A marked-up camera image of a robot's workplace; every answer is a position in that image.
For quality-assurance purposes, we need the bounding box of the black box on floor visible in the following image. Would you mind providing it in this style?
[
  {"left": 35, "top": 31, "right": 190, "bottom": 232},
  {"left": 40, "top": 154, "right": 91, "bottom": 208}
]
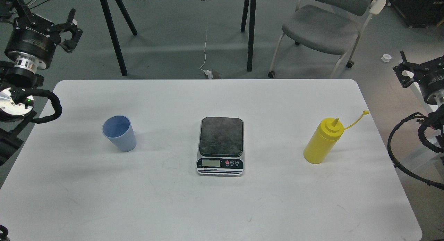
[{"left": 388, "top": 0, "right": 444, "bottom": 28}]

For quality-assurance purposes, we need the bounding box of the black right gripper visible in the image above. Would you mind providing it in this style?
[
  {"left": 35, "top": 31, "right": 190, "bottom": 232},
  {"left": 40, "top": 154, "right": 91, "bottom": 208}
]
[{"left": 393, "top": 51, "right": 444, "bottom": 106}]

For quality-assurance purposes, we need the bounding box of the grey office chair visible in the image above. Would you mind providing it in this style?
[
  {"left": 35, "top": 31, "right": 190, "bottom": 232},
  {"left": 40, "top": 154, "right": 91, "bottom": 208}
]
[{"left": 268, "top": 0, "right": 387, "bottom": 78}]

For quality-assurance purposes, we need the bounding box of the black trestle table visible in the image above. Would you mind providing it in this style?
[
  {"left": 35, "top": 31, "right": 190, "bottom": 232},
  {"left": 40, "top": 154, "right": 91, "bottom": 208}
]
[{"left": 78, "top": 0, "right": 266, "bottom": 77}]

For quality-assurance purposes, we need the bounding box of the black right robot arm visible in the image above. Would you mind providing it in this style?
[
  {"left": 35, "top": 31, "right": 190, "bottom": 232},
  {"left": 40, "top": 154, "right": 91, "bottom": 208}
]
[{"left": 387, "top": 51, "right": 444, "bottom": 190}]

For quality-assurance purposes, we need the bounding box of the white cable with plug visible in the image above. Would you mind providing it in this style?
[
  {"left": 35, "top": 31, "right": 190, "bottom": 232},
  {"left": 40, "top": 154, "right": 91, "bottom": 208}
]
[{"left": 199, "top": 26, "right": 221, "bottom": 80}]

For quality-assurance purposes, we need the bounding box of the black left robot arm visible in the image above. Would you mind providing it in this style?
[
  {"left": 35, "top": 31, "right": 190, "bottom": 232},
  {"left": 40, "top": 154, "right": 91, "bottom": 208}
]
[{"left": 0, "top": 0, "right": 83, "bottom": 164}]

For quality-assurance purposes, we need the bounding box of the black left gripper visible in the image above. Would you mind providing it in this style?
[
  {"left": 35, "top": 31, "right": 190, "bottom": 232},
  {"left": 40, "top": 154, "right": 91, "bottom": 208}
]
[{"left": 0, "top": 0, "right": 83, "bottom": 69}]

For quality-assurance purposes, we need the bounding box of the yellow squeeze bottle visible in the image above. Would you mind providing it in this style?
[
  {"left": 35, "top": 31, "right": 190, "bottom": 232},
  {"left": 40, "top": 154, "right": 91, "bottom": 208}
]
[{"left": 303, "top": 111, "right": 370, "bottom": 164}]

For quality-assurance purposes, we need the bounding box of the blue ribbed plastic cup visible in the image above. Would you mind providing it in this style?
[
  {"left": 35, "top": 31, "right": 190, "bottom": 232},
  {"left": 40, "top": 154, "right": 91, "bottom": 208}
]
[{"left": 102, "top": 115, "right": 137, "bottom": 152}]

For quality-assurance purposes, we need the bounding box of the small white spool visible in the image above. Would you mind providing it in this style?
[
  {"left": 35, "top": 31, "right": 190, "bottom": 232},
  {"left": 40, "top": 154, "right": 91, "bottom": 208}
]
[{"left": 381, "top": 54, "right": 392, "bottom": 63}]

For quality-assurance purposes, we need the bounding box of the digital kitchen scale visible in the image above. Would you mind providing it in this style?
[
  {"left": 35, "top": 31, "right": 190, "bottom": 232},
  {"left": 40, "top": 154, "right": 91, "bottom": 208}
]
[{"left": 196, "top": 117, "right": 245, "bottom": 177}]

